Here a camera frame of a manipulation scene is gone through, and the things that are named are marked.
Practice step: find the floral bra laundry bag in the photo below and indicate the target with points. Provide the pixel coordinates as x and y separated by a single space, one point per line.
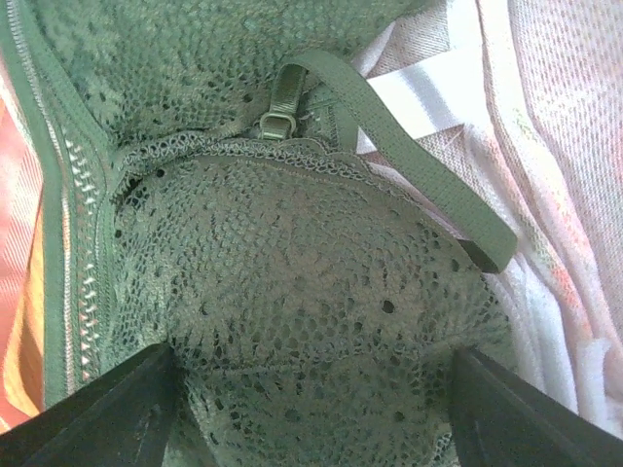
521 99

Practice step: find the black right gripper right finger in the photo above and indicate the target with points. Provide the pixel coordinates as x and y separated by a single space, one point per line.
498 419

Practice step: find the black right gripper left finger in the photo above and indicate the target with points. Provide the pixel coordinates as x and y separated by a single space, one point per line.
133 415

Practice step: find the dark green lace bra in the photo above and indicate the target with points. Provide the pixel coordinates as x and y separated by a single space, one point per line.
217 177

